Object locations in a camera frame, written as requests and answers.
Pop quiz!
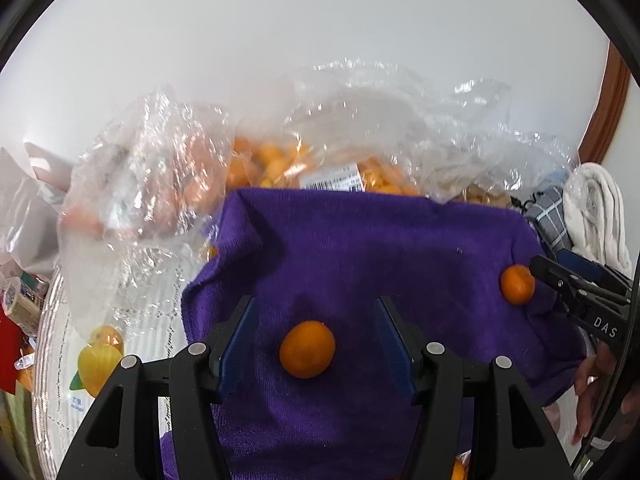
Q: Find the clear plastic bag of nuts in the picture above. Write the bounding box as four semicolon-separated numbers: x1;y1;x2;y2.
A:
415;77;581;208

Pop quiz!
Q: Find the grey checked cloth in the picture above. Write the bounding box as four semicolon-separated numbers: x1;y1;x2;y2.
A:
522;185;576;261

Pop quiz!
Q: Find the clear plastic bag of carrots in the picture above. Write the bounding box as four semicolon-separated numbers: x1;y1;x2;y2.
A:
57;87;238;341

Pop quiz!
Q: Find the red bag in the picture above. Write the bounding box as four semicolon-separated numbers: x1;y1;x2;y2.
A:
0;310;26;393

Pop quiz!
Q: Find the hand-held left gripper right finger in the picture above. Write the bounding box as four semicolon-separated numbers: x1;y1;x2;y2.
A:
373;295;576;480

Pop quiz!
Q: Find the orange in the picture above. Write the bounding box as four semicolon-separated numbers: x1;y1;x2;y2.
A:
500;264;537;307
279;320;337;380

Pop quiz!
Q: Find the person's right hand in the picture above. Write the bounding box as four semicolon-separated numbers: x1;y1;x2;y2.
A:
571;346;620;445

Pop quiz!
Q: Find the purple towel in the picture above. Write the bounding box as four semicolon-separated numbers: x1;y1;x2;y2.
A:
160;186;588;480

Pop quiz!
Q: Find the brown wooden door frame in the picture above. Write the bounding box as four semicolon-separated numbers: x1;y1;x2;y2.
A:
577;40;633;166

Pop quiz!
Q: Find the clear plastic bag of kumquats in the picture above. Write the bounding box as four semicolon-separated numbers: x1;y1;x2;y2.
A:
227;60;426;198

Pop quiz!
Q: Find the white towel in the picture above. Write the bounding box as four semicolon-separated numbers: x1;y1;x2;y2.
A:
562;161;633;273

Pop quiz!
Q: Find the small printed carton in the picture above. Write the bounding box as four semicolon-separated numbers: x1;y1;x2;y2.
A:
0;270;48;336

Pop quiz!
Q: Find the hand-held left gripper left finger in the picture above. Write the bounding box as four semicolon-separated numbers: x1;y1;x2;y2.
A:
57;295;260;480

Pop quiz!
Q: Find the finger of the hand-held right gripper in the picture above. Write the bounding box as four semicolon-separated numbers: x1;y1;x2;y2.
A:
529;255;632;311
556;248;633;293

